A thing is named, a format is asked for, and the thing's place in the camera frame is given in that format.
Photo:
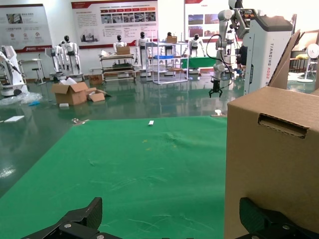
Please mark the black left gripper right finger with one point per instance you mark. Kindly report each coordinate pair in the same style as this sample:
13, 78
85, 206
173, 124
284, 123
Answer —
259, 221

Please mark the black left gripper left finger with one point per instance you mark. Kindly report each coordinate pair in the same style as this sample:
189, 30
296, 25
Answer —
87, 219

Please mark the white distant robot arm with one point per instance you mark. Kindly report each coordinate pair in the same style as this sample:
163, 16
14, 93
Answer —
221, 37

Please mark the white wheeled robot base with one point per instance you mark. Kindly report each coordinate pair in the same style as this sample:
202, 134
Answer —
10, 72

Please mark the open brown cardboard box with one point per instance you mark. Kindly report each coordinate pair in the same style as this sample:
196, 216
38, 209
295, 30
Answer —
269, 161

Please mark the green table cloth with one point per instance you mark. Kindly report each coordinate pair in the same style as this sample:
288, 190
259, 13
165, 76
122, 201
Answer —
139, 174

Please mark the small white label strip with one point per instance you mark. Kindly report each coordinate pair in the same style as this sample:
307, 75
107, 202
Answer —
150, 122

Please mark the small white foam block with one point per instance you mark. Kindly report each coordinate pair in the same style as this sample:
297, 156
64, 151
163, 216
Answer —
64, 105

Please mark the small open floor carton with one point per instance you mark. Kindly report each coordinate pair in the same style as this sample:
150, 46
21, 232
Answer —
97, 95

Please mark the white foam board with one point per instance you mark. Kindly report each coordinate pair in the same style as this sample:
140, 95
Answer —
14, 119

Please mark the large open floor carton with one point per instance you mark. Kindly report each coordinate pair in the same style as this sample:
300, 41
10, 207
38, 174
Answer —
71, 93

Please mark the clear plastic wrap pile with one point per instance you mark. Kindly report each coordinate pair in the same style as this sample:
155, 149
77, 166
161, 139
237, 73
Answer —
22, 97

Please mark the distant black robot gripper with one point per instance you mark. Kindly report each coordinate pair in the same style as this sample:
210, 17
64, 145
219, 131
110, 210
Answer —
215, 90

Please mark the closed brown floor carton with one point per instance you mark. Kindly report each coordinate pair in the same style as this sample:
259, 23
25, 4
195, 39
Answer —
96, 79

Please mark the metal trolley cart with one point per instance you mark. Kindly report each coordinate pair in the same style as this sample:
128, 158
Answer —
117, 69

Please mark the green covered distant table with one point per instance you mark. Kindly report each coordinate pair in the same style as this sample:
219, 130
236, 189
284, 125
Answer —
199, 62

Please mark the white Tianqing robot column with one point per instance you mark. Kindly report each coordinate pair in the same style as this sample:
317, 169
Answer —
266, 49

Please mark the brown carton on cart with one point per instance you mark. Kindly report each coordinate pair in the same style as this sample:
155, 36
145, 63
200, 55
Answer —
123, 50

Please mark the white standing fan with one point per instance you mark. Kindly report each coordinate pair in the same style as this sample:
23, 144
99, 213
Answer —
311, 52

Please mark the blue plastic tray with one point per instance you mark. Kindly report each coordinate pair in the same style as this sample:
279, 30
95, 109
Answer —
162, 57

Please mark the brown carton on shelf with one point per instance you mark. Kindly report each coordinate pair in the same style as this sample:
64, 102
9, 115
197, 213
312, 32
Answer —
171, 39

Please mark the white frame shelf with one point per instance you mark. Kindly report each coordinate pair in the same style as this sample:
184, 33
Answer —
167, 74

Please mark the white wall poster board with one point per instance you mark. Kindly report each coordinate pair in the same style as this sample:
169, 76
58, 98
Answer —
114, 22
202, 20
23, 27

